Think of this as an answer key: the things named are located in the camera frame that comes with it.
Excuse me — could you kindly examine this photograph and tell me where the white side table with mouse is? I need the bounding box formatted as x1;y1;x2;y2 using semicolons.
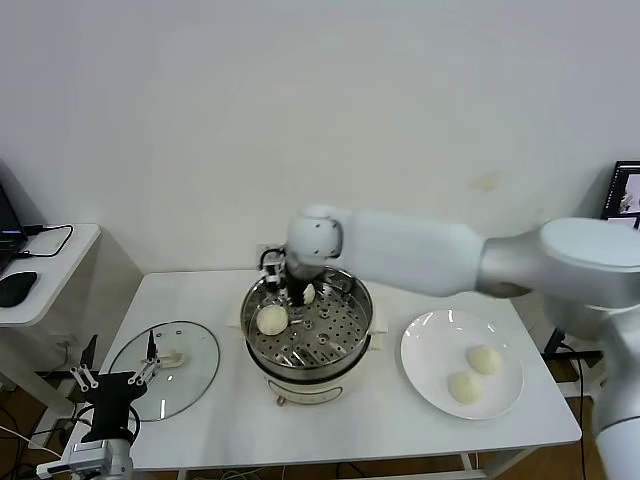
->
0;223;104;451

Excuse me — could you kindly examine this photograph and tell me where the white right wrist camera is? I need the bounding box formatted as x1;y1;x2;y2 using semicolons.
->
257;243;290;290

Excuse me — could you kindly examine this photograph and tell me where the black looped laptop cable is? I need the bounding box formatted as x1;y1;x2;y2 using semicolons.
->
12;225;75;261

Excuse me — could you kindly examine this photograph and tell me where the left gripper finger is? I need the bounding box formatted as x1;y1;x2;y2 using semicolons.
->
69;333;100;394
127;329;162;386

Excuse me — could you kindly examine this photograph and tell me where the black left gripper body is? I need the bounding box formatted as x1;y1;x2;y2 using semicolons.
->
82;372;149;444

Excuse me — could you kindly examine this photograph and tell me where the stainless steel steamer basket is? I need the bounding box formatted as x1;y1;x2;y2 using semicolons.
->
240;264;374;375

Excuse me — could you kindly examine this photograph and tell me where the black cable with adapter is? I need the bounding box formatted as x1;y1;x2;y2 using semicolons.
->
543;324;587;480

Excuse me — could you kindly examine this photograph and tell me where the black laptop with purple screen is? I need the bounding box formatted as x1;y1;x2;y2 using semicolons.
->
0;182;29;276

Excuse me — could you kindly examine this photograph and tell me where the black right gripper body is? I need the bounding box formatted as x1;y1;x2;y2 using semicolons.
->
287;268;309;308

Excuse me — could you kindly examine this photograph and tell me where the white side table with label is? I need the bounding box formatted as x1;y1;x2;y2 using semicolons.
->
542;344;609;401

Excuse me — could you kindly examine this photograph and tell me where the dark laptop showing camera views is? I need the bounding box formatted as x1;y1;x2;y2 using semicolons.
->
602;160;640;231

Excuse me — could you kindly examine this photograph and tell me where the white table frame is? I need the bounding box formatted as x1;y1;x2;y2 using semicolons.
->
172;447;539;480

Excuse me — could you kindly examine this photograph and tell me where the white round plate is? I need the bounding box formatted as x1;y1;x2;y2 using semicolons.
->
399;310;524;420

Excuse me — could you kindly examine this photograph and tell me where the cream electric cooker pot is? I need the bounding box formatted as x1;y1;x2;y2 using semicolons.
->
225;302;389;409

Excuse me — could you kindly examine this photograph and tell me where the black computer mouse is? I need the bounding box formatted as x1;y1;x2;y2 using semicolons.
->
0;272;39;309

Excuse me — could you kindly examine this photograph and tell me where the glass lid with cream handle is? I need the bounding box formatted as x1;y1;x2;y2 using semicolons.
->
107;321;221;423

